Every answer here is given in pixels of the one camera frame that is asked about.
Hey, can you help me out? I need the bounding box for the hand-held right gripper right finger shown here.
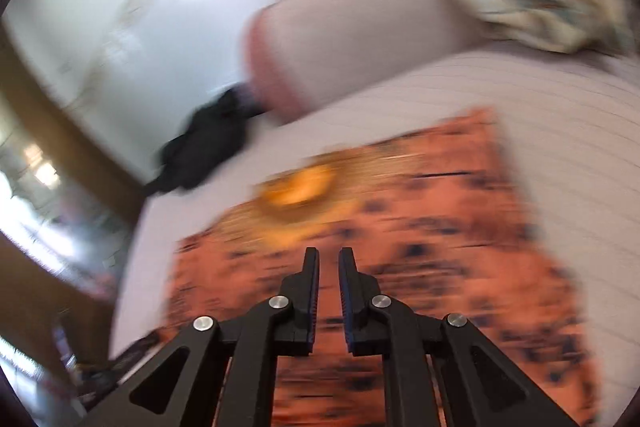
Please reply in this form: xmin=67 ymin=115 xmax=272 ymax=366
xmin=338 ymin=247 xmax=581 ymax=427

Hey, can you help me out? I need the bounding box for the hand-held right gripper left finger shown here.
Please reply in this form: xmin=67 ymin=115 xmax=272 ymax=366
xmin=80 ymin=247 xmax=321 ymax=427

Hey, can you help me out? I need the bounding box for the orange black-floral garment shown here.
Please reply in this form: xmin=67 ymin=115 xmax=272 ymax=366
xmin=162 ymin=107 xmax=601 ymax=427

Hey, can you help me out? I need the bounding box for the black crumpled cloth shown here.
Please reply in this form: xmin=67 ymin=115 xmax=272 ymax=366
xmin=145 ymin=87 xmax=251 ymax=198

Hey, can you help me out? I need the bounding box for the pink quilted sofa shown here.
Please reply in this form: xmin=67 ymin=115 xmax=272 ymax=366
xmin=107 ymin=0 xmax=640 ymax=427

